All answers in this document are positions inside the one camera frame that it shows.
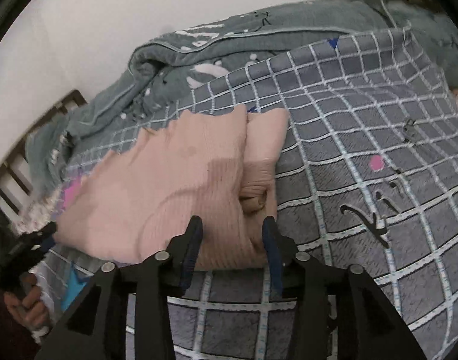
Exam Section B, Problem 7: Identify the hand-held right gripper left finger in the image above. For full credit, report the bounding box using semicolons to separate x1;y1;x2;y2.
35;215;205;360

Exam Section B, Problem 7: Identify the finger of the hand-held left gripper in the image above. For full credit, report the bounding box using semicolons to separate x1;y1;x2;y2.
17;221;59;256

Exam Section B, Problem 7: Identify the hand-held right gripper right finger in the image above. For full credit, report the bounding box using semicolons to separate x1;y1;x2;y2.
261;215;428;360

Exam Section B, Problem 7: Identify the pink knit sweater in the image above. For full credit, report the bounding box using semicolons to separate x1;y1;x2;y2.
54;106;290;271

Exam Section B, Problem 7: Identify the person's left hand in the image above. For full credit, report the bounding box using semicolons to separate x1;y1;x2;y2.
4;273;52;341

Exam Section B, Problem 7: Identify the floral bed sheet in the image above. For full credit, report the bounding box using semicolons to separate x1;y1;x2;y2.
17;187;66;233

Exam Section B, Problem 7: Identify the dark wooden headboard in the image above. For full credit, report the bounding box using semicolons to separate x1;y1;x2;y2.
0;89;89;233

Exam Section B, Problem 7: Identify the grey checked star blanket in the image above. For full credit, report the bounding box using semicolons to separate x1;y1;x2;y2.
37;26;458;360

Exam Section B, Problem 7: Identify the grey-green flower print quilt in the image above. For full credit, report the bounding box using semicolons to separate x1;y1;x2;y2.
24;0;458;192

